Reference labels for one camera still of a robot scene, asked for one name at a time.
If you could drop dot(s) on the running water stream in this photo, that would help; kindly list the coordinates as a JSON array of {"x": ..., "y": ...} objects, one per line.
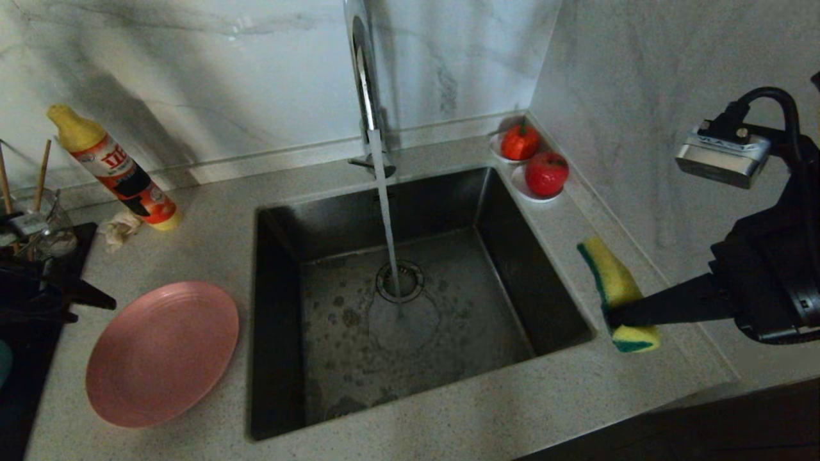
[{"x": 386, "y": 218}]

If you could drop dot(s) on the brown wooden chopstick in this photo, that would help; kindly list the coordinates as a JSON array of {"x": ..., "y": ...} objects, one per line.
[{"x": 41, "y": 179}]

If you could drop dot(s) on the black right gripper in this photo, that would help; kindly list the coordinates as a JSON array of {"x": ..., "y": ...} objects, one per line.
[{"x": 781, "y": 275}]

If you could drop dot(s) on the round metal drain strainer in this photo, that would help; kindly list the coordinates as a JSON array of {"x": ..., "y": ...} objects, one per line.
[{"x": 413, "y": 282}]

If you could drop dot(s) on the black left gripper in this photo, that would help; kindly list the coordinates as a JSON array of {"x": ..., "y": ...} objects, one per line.
[{"x": 32, "y": 282}]

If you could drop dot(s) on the red apple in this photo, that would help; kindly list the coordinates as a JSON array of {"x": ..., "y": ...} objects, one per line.
[{"x": 548, "y": 174}]

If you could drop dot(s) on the stainless steel sink basin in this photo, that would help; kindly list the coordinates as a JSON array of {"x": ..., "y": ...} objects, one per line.
[{"x": 448, "y": 346}]

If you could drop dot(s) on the crumpled white tissue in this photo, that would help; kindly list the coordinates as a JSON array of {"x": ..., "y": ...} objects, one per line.
[{"x": 120, "y": 230}]

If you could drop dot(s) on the yellow-capped orange dish soap bottle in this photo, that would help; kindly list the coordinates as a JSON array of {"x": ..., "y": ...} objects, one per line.
[{"x": 122, "y": 179}]

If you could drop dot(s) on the chrome kitchen faucet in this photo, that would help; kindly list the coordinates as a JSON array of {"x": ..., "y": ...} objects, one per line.
[{"x": 368, "y": 77}]

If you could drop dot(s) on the orange-red tomato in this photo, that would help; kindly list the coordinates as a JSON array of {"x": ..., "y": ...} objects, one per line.
[{"x": 520, "y": 142}]

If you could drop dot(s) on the clear glass pot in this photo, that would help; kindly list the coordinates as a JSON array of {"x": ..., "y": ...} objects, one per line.
[{"x": 61, "y": 240}]

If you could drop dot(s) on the yellow sponge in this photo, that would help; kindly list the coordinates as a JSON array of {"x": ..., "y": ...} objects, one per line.
[{"x": 615, "y": 278}]

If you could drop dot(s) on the pink plate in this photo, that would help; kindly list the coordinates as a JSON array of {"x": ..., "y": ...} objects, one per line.
[{"x": 160, "y": 355}]

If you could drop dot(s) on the teal bowl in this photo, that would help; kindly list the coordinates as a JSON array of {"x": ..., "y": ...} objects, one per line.
[{"x": 4, "y": 362}]

